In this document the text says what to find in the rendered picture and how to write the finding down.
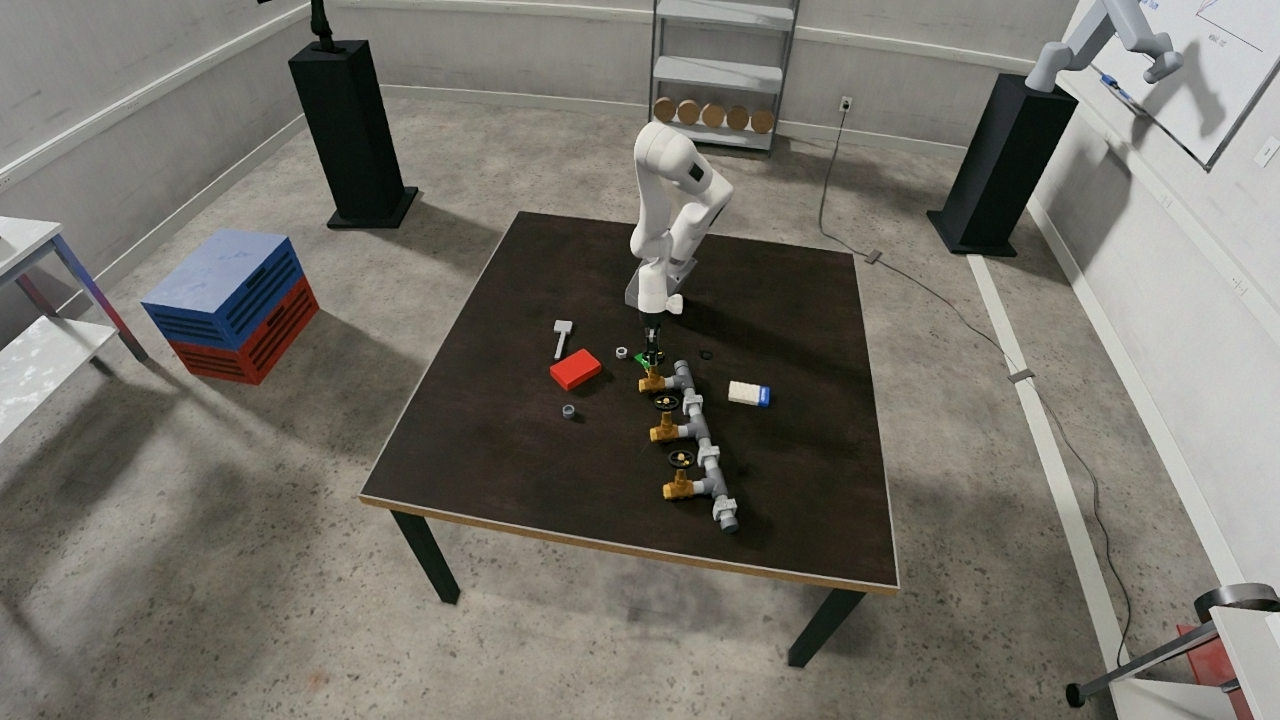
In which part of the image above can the red rectangular block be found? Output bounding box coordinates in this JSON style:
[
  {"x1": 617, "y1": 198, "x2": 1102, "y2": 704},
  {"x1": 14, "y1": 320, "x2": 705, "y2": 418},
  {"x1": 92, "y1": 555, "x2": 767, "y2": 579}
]
[{"x1": 550, "y1": 348, "x2": 602, "y2": 391}]

